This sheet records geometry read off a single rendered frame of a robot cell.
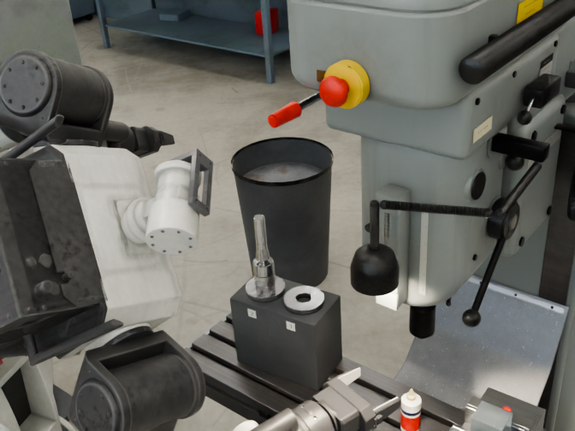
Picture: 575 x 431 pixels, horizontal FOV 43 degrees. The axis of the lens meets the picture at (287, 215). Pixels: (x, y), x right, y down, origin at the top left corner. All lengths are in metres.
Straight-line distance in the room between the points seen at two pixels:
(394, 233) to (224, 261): 2.71
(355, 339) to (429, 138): 2.27
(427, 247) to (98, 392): 0.55
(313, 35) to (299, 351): 0.84
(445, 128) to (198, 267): 2.87
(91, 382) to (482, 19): 0.65
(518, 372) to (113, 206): 1.05
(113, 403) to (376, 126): 0.53
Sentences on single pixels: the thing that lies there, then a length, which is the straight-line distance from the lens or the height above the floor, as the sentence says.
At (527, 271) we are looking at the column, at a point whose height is 1.14.
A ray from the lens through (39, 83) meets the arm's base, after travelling 1.02.
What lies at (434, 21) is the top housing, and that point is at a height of 1.85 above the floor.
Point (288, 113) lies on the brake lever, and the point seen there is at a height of 1.71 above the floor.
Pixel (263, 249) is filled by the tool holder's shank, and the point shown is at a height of 1.23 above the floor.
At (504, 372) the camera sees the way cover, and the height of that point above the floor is 0.93.
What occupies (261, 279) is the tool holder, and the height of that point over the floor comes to 1.16.
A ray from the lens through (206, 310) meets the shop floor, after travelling 3.48.
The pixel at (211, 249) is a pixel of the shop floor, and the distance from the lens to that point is 3.92.
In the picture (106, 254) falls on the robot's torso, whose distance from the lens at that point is 0.97.
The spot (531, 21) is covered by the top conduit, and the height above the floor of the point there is 1.81.
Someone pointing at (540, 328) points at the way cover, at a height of 1.03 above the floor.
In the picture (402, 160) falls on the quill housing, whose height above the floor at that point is 1.59.
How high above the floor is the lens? 2.09
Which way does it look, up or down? 30 degrees down
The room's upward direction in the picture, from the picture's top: 4 degrees counter-clockwise
